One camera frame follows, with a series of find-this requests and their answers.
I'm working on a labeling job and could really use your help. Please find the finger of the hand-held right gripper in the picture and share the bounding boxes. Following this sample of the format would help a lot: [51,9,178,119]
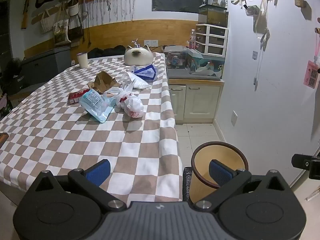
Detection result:
[291,154,320,180]

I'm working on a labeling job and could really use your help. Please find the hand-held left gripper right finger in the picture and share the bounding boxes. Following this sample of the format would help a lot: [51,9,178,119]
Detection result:
[195,159,292,212]

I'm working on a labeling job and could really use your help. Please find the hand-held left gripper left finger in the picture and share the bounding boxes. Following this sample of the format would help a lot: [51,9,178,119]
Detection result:
[34,159,127,212]

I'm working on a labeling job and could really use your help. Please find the yellow trash bin brown rim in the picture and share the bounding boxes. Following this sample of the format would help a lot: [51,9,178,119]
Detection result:
[189,142,248,204]

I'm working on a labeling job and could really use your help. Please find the blue white plastic packet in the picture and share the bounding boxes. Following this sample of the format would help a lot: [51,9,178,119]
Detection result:
[79,88,117,124]

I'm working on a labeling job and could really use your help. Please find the white plastic bag red print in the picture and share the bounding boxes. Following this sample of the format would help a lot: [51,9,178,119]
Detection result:
[103,80,145,118]

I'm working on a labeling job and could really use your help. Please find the red cigarette pack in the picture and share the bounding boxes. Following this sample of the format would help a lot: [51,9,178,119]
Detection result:
[68,88,91,105]

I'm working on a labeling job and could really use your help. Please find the torn brown cardboard piece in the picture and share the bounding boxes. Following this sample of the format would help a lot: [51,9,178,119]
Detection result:
[88,71,123,94]

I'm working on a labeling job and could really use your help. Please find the clear plastic bag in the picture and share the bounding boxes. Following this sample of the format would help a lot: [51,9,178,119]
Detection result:
[117,70,152,90]

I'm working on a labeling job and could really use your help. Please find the blue white tissue package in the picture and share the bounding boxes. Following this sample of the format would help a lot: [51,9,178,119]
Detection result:
[128,64,158,82]

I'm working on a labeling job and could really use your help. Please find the black foam block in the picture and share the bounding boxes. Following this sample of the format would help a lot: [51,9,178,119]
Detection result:
[182,167,192,203]

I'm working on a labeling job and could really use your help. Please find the brown white checkered tablecloth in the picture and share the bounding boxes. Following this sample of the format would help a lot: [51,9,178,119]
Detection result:
[0,52,183,203]

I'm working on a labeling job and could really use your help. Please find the cream floor cabinet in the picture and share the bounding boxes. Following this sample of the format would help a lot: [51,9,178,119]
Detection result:
[168,79,225,125]

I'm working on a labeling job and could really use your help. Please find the pink hanging card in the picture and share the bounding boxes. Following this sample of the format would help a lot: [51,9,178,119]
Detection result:
[303,60,320,89]

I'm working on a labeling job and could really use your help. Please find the clear box with clutter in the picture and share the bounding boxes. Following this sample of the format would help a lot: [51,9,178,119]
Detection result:
[186,49,224,79]

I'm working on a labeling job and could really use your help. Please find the white cup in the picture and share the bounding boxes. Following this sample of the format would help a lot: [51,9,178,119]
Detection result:
[76,52,89,69]

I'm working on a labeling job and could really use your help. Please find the grey storage chest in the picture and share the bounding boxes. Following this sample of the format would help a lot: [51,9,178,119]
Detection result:
[21,46,72,85]

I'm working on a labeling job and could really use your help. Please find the black cloth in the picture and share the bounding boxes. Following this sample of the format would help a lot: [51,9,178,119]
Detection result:
[87,45,126,58]

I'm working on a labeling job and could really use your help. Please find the cream cat-shaped ceramic jar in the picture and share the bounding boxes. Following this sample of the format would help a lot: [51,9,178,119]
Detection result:
[124,44,155,66]

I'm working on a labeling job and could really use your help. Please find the black box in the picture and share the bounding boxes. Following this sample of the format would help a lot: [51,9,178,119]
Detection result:
[2,71,25,95]

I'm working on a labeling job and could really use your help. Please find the clear plastic tank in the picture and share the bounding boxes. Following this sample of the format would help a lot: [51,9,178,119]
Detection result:
[164,46,193,69]

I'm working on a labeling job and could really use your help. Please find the white drawer organizer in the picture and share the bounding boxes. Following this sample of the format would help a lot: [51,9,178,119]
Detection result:
[195,24,229,55]

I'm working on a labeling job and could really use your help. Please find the pink label water bottle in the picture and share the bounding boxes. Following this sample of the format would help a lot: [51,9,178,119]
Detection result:
[189,29,197,50]

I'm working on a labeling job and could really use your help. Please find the dark net bag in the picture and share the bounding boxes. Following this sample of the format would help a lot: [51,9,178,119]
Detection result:
[67,15,84,42]

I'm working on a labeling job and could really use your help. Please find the printed tote bag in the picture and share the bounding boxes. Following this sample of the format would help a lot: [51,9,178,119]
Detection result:
[52,4,70,43]

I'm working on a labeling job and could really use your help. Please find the glass fish tank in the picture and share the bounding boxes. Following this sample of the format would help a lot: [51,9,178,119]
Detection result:
[198,4,228,28]

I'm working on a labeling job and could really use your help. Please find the white mesh bag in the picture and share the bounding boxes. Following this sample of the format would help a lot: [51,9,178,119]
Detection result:
[40,10,54,34]

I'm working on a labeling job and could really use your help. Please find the white bucket bag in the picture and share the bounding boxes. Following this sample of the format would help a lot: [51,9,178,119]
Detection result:
[67,0,80,17]

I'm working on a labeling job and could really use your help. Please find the wooden toy rifle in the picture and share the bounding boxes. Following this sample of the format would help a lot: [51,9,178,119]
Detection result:
[21,0,35,29]

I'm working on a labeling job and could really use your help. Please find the white macrame wall hanging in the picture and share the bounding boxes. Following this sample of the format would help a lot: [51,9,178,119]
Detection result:
[94,0,142,23]

